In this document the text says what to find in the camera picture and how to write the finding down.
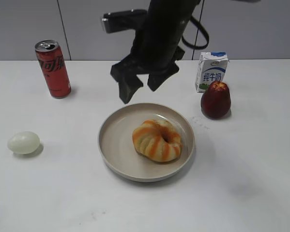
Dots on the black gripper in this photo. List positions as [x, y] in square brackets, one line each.
[155, 47]

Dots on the orange striped ring croissant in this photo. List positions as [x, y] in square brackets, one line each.
[158, 140]

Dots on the beige round plate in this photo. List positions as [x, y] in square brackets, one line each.
[119, 154]

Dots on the white blue milk carton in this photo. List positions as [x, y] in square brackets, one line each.
[211, 67]

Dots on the dark red wax apple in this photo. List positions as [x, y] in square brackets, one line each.
[215, 101]

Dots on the red cola can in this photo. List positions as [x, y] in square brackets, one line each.
[51, 60]

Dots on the white egg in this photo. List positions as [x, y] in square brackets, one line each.
[24, 142]

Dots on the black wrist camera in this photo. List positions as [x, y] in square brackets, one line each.
[124, 20]

